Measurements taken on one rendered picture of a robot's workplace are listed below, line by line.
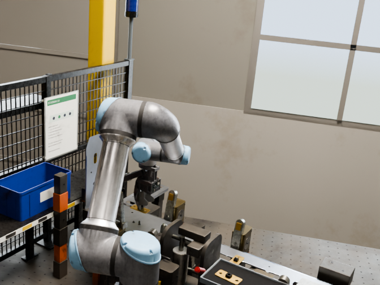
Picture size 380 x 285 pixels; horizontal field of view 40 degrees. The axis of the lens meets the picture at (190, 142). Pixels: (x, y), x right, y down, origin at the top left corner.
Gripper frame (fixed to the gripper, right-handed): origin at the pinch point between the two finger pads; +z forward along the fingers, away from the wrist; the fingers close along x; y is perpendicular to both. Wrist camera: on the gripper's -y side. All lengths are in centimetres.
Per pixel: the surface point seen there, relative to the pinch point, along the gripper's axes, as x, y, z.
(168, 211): 14.4, 6.0, 6.6
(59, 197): -18.5, -28.7, -1.5
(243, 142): 169, -26, 22
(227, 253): 3.1, 41.3, 8.5
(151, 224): 3.1, 4.7, 8.9
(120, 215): -16.0, 1.5, -2.4
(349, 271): 16, 87, 5
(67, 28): 120, -154, -45
